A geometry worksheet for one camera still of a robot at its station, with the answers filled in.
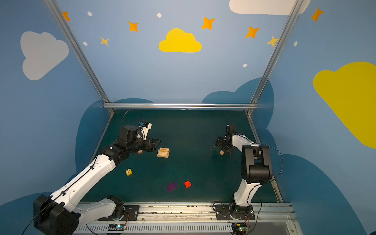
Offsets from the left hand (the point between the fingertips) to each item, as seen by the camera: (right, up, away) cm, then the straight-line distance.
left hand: (157, 139), depth 78 cm
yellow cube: (-19, -21, +8) cm, 29 cm away
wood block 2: (+1, -13, +16) cm, 21 cm away
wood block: (+39, -11, +18) cm, 45 cm away
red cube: (+17, -27, +5) cm, 32 cm away
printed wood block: (0, -9, +17) cm, 20 cm away
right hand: (+39, -6, +20) cm, 45 cm away
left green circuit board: (-18, -42, -8) cm, 47 cm away
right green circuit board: (+43, -44, -7) cm, 61 cm away
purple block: (+7, -27, +3) cm, 28 cm away
